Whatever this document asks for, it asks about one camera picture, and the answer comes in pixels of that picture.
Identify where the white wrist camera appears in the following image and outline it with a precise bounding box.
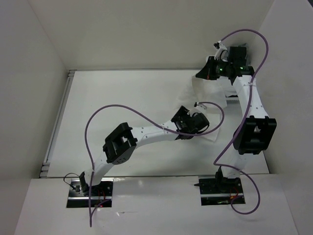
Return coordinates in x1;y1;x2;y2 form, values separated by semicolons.
194;102;207;115
214;41;229;61

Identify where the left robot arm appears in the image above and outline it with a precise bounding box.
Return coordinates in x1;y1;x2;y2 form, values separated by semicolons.
79;106;210;196

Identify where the white pleated skirt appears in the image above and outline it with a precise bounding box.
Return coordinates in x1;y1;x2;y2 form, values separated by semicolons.
172;75;227;131

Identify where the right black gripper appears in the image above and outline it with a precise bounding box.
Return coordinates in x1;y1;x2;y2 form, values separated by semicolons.
197;56;232;80

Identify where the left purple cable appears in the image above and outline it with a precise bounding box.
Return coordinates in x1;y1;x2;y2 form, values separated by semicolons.
84;101;225;228

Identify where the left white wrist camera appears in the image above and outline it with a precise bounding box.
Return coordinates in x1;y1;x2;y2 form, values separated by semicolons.
194;102;207;115

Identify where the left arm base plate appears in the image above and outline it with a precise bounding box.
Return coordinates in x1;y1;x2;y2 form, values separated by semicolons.
66;178;113;208

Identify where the white plastic basket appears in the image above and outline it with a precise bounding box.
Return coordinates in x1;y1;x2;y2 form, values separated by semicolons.
226;95;239;105

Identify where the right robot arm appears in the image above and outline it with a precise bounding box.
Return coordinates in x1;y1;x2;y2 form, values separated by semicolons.
196;46;277;193

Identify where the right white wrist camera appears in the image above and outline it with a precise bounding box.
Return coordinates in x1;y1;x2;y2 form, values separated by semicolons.
214;41;229;61

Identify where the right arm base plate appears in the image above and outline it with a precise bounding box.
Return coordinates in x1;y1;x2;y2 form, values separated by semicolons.
194;177;246;206

